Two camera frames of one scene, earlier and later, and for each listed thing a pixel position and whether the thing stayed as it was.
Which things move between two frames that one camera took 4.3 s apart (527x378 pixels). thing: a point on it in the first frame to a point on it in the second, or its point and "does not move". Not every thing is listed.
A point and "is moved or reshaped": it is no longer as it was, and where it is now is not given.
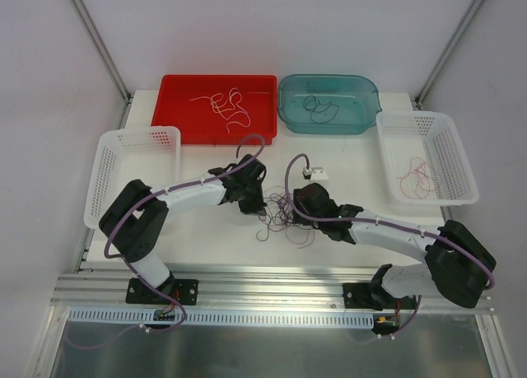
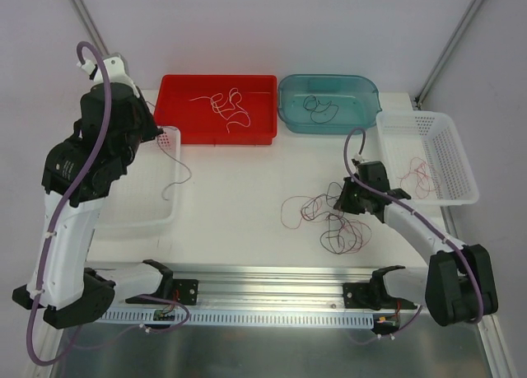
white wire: x=225 y=105 does not move
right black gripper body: x=305 y=207 to x=347 y=198
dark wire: x=321 y=113 does not move
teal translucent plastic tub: x=328 y=104 does not move
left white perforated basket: x=148 y=154 does not move
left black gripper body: x=251 y=201 to x=145 y=120
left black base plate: x=185 y=291 does not move
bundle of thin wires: x=279 y=217 is moved or reshaped
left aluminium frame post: x=102 y=49 does not move
